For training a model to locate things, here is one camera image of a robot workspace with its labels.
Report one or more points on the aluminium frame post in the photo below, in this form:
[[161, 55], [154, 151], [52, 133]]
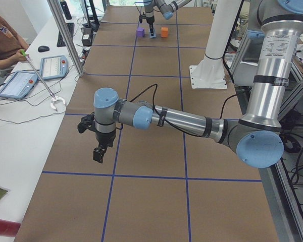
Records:
[[68, 40]]

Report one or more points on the front teach pendant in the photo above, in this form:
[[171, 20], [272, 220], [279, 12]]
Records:
[[19, 85]]

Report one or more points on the red cylinder object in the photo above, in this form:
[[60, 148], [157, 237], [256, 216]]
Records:
[[9, 228]]

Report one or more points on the rear teach pendant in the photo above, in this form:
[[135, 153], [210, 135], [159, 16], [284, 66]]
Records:
[[53, 67]]

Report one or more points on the teach pendant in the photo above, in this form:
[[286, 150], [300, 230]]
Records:
[[53, 67], [19, 85]]

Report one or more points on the light blue foam block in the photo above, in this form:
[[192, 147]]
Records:
[[153, 36]]

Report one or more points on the orange foam block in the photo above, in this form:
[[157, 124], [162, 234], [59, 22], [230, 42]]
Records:
[[164, 32]]

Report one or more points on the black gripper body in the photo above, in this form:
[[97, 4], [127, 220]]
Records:
[[105, 138], [150, 20]]

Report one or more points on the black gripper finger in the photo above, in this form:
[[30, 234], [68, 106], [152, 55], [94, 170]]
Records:
[[151, 29], [99, 152]]

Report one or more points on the black power box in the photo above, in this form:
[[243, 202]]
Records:
[[87, 36]]

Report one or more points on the purple foam block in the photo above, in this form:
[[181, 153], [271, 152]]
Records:
[[140, 32]]

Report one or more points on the person in brown shirt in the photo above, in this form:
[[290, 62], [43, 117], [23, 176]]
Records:
[[11, 45]]

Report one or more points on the black computer mouse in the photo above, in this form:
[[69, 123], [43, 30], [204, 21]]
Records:
[[43, 48]]

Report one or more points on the grabber reacher tool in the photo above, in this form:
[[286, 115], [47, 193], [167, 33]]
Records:
[[54, 98]]

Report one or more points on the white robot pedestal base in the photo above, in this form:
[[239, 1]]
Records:
[[209, 73]]

